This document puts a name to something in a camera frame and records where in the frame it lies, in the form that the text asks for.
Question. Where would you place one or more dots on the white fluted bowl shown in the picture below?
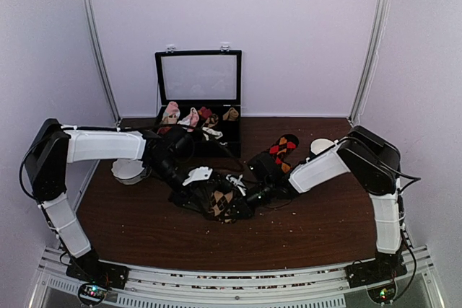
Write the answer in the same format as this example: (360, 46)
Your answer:
(128, 172)

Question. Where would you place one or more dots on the tan rolled sock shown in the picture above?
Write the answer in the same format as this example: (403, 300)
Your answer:
(231, 115)

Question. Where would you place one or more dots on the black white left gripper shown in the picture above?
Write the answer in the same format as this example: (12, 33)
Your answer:
(189, 194)

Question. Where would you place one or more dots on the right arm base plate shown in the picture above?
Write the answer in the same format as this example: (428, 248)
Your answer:
(384, 267)

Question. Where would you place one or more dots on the black box with glass lid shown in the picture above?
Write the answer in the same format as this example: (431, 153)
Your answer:
(209, 78)

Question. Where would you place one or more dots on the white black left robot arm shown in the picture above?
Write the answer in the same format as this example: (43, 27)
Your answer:
(56, 147)

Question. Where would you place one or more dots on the white sock in box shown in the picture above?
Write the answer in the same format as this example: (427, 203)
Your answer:
(211, 133)

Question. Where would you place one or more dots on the white bowl dark outside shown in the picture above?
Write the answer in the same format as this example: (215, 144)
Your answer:
(319, 145)

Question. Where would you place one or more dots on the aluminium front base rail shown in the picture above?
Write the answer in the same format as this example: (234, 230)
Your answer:
(322, 286)

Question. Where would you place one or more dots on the pink rolled sock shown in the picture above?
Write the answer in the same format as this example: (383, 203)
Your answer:
(171, 113)

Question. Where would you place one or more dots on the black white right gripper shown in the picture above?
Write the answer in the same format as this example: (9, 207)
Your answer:
(246, 211)

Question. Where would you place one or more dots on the aluminium frame post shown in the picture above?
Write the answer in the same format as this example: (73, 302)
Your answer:
(370, 63)
(99, 60)

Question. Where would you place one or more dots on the brown patterned rolled sock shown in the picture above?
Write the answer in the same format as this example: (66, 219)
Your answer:
(211, 121)

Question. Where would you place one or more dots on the dark red rolled sock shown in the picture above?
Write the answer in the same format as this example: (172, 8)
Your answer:
(204, 113)

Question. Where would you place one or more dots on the aluminium frame post left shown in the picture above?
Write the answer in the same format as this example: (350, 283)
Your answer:
(99, 60)

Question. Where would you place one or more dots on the red orange argyle sock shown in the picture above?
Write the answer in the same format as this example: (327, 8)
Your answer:
(281, 149)

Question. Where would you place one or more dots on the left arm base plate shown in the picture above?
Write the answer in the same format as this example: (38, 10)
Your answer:
(90, 268)

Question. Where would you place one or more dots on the beige brown argyle sock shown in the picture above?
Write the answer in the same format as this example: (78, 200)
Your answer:
(219, 208)

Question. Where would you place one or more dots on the white pink sock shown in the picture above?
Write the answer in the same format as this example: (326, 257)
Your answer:
(191, 119)

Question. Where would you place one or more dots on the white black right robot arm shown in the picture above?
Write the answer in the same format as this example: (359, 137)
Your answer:
(374, 163)

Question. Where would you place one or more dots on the aluminium frame post right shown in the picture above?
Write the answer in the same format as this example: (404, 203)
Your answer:
(370, 63)

